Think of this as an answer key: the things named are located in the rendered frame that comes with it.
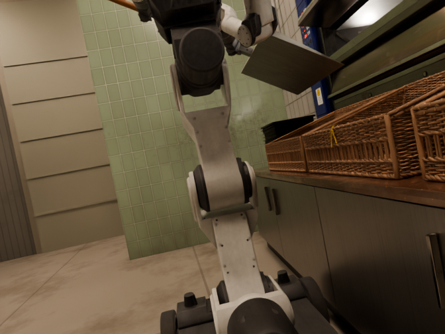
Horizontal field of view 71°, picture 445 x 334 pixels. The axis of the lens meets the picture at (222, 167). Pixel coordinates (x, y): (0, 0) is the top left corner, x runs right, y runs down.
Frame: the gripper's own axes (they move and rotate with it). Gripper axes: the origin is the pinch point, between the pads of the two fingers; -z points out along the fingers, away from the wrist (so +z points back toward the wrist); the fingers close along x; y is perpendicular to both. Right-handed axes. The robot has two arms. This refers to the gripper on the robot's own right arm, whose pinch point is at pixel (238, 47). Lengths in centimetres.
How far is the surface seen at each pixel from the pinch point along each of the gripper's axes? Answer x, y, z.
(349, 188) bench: -54, -72, 36
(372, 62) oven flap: 14, -56, -29
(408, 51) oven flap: 10, -71, -9
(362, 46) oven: 22, -49, -30
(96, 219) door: -161, 216, -155
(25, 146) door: -103, 299, -91
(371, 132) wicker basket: -40, -74, 42
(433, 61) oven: 3, -81, -3
